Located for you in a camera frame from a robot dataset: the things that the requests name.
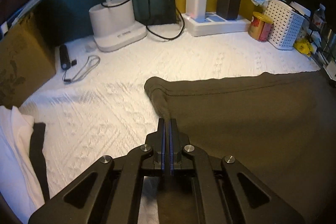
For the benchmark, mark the yellow lidded can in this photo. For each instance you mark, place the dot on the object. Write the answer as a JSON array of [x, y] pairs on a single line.
[[260, 27]]

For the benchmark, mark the yellow snack packet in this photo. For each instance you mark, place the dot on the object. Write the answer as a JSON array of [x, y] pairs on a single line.
[[303, 47]]

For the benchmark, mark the clear water bottle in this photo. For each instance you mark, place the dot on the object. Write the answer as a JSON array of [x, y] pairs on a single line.
[[319, 16]]

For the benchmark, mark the white power strip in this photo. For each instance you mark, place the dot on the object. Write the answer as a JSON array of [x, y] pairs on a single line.
[[223, 27]]

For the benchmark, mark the brown t-shirt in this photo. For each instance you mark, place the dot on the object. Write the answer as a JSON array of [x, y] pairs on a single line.
[[249, 121]]

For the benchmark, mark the white perforated basket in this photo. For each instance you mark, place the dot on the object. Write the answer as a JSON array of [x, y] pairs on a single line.
[[283, 27]]

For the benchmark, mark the small black flashlight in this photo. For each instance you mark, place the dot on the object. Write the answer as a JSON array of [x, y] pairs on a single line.
[[64, 56]]

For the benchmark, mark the white lamp base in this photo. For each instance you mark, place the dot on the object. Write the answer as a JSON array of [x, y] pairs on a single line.
[[113, 22]]

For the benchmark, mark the white garment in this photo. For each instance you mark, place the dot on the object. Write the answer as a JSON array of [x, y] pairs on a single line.
[[13, 150]]

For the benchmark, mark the white table cover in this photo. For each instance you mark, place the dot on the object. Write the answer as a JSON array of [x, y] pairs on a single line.
[[118, 98]]

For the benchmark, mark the black cloth strip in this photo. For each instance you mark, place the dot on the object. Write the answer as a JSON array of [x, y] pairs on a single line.
[[38, 155]]

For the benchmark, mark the white charger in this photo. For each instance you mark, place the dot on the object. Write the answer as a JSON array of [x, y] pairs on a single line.
[[195, 5]]

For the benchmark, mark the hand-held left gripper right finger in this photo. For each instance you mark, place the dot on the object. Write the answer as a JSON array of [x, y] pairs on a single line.
[[173, 145]]

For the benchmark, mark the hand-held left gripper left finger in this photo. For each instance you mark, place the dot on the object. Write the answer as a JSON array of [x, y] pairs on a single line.
[[162, 145]]

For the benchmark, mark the black charger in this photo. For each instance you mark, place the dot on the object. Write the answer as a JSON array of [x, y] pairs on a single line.
[[227, 5]]

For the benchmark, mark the brown cardboard box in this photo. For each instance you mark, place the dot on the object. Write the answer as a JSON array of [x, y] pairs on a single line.
[[23, 61]]

